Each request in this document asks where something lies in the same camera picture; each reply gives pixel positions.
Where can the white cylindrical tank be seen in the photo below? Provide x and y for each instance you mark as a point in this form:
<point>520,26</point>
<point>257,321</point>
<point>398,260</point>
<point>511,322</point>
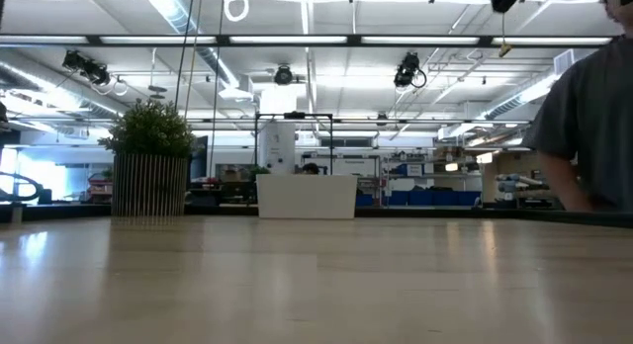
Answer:
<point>277,146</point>

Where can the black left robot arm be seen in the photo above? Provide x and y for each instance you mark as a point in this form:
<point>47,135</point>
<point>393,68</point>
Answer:
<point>2,114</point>

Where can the person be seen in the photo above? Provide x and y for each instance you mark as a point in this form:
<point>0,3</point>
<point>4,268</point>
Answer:
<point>310,169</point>
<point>593,111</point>

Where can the green plant in striped pot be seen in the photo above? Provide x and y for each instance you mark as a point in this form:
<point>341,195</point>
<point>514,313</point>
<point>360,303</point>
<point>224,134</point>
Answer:
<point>148,186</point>

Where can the black ceiling spotlight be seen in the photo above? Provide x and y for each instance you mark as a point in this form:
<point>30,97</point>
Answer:
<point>86,67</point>
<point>283,75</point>
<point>406,69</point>

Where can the black aluminium table frame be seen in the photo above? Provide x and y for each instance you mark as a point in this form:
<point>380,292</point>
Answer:
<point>445,213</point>

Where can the black led light bar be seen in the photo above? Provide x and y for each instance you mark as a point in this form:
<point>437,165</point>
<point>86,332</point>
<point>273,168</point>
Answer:
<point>148,39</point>

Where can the black metal rack frame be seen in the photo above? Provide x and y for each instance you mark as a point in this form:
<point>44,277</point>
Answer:
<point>297,115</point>

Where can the wooden workbench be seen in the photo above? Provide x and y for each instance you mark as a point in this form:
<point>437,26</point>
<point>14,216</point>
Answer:
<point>514,186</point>

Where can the white plastic basket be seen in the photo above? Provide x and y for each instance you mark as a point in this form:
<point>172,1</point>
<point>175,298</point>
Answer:
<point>306,196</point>

